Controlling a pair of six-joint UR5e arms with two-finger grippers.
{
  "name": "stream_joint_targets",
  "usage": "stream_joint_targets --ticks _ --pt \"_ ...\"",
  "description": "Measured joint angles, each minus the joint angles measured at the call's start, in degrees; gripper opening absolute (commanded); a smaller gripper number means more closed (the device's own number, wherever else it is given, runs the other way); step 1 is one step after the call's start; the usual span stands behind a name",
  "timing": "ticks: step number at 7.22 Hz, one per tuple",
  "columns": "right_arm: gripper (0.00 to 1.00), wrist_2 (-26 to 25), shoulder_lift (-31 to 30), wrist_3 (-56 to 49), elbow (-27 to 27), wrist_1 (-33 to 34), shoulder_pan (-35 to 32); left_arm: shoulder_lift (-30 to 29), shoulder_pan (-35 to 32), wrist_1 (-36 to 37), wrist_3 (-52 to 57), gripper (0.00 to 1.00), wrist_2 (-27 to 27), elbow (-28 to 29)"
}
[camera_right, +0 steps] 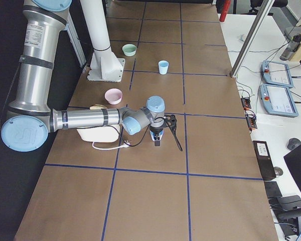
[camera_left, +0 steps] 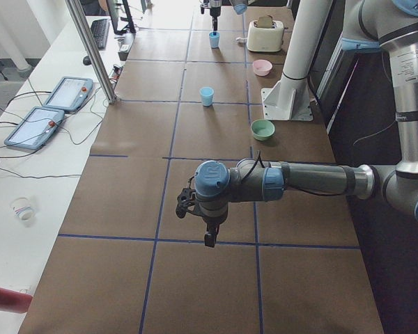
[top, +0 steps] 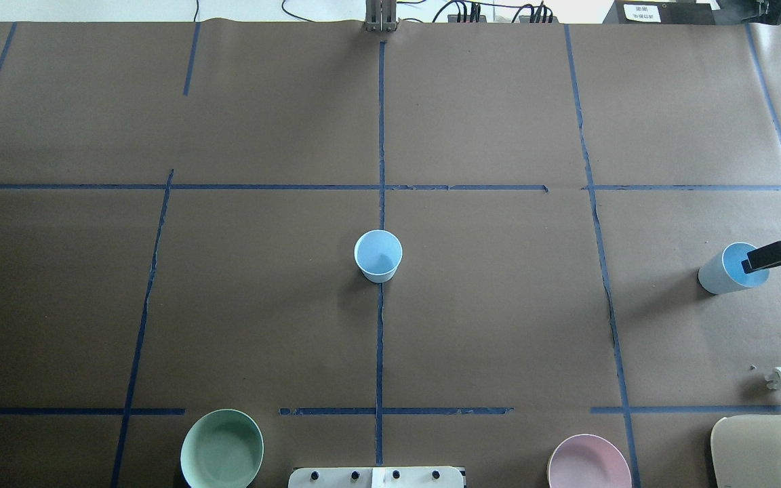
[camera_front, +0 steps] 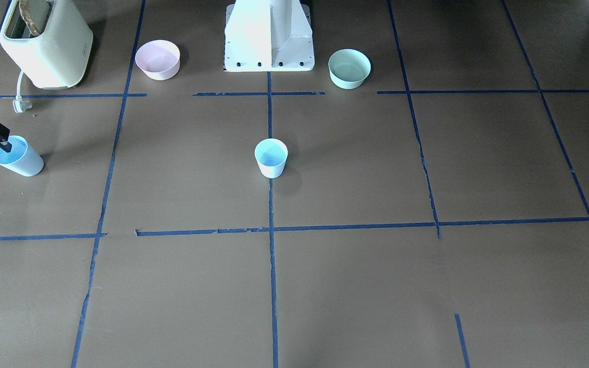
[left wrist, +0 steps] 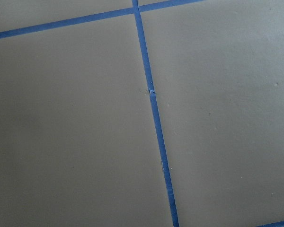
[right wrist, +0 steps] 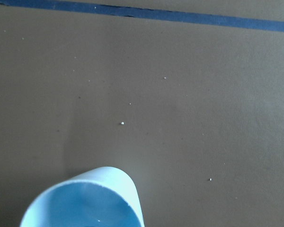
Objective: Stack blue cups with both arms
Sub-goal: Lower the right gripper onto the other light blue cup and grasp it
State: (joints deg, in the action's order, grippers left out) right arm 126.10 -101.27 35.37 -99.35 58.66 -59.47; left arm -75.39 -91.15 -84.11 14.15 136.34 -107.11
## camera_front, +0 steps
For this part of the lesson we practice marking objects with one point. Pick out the brown bread slice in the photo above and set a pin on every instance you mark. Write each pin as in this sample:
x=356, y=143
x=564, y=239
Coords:
x=35, y=15

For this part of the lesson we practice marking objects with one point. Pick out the white toaster power plug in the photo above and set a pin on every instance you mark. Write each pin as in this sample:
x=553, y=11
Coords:
x=20, y=105

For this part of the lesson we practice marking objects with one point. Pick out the pink bowl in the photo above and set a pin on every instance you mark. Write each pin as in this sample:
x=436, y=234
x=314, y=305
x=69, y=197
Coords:
x=158, y=59

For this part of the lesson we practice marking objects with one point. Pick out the mint green bowl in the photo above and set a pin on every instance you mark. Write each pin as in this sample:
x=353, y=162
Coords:
x=348, y=68

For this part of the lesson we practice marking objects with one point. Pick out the blue cup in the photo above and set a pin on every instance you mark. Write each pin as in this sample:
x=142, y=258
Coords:
x=22, y=159
x=271, y=156

